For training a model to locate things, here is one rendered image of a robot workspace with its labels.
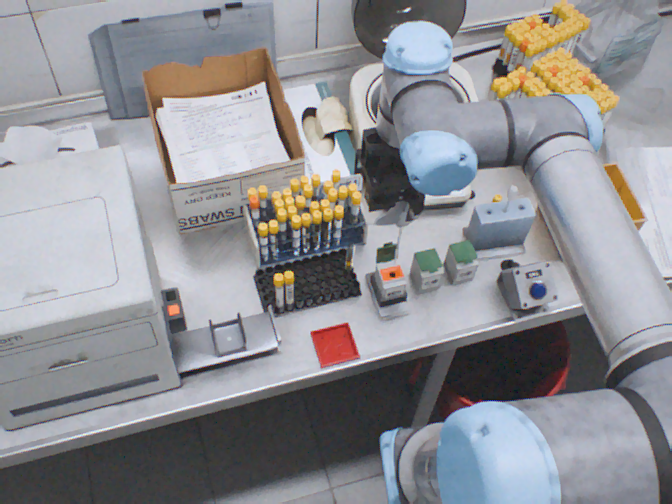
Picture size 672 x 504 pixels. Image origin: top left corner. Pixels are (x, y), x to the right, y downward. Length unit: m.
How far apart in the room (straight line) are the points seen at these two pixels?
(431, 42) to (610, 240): 0.30
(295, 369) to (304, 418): 0.91
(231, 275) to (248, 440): 0.88
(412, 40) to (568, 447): 0.49
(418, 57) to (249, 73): 0.74
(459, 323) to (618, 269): 0.66
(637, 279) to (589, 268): 0.04
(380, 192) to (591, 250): 0.36
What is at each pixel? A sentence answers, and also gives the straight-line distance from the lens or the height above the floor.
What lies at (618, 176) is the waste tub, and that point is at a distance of 1.53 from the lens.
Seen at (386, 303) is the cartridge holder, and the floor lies 0.90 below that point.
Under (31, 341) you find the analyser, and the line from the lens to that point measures 1.10.
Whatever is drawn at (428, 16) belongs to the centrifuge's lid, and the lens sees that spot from 1.61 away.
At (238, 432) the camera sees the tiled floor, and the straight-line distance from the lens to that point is 2.20.
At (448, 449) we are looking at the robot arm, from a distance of 0.65.
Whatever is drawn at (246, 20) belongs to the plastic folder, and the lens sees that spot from 1.54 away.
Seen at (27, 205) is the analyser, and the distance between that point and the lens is 1.17.
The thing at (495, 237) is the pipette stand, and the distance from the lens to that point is 1.42.
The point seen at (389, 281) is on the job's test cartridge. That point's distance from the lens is 1.30.
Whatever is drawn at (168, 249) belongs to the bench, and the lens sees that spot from 1.44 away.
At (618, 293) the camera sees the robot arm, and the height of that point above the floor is 1.48.
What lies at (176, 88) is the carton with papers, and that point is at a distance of 1.56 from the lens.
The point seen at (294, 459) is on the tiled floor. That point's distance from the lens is 2.17.
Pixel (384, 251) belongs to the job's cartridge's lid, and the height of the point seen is 0.98.
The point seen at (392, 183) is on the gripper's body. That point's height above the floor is 1.26.
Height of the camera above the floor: 2.07
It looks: 57 degrees down
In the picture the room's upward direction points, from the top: 4 degrees clockwise
